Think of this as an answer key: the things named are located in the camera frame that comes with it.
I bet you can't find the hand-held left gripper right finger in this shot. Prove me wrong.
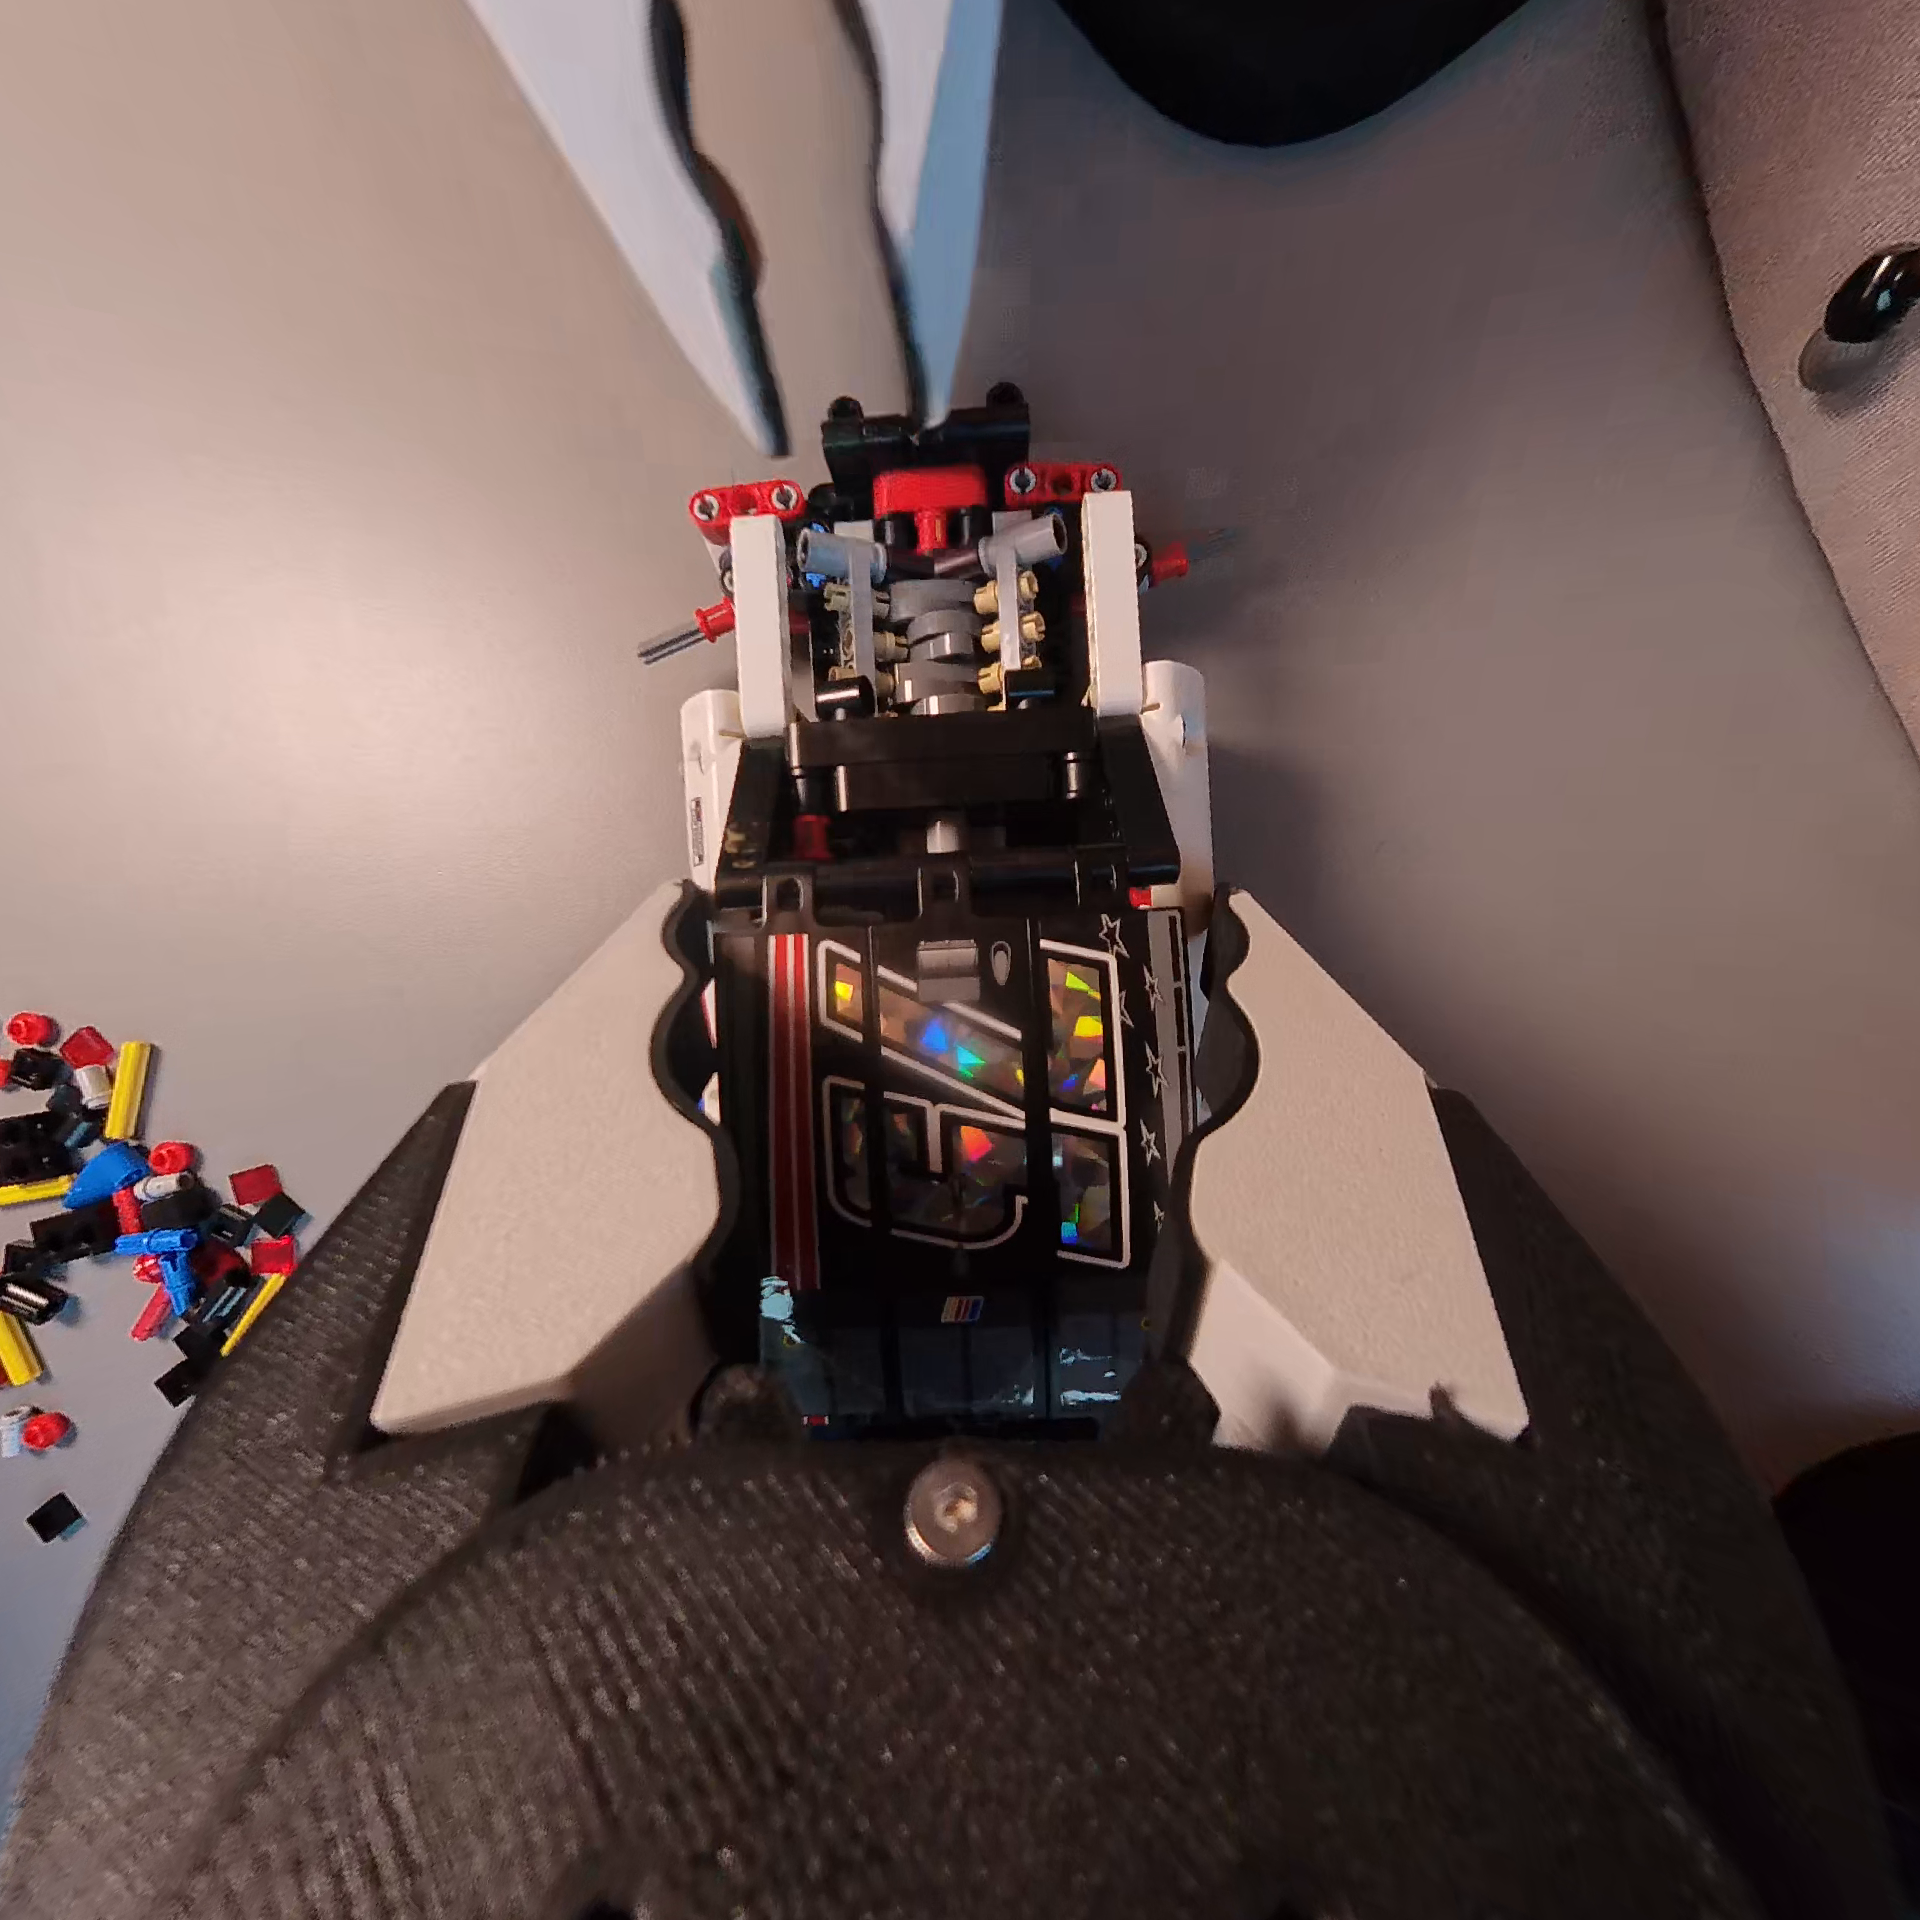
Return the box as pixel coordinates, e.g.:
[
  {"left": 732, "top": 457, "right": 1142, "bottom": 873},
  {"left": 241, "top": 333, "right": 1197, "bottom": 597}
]
[{"left": 1154, "top": 883, "right": 1532, "bottom": 1443}]

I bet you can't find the earbud with black cable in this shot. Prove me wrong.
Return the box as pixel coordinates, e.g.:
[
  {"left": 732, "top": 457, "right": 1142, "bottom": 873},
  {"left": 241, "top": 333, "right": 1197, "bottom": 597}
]
[{"left": 1796, "top": 243, "right": 1920, "bottom": 394}]

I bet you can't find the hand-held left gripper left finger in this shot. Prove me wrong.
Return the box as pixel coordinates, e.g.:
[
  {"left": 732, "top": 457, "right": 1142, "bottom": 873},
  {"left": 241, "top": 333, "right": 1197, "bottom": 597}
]
[{"left": 367, "top": 882, "right": 740, "bottom": 1443}]

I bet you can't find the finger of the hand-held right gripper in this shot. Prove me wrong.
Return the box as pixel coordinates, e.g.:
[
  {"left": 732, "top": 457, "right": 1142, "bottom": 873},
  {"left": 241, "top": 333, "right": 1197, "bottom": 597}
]
[
  {"left": 465, "top": 0, "right": 793, "bottom": 458},
  {"left": 853, "top": 0, "right": 1003, "bottom": 430}
]

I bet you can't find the lego race car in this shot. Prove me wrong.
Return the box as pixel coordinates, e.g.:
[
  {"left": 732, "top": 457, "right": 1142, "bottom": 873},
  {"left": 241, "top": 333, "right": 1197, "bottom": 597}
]
[{"left": 638, "top": 381, "right": 1234, "bottom": 1443}]

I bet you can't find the pile of colourful lego pieces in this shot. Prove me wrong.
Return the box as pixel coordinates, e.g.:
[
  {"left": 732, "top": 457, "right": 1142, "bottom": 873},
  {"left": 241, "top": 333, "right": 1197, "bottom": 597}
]
[{"left": 0, "top": 1007, "right": 311, "bottom": 1459}]

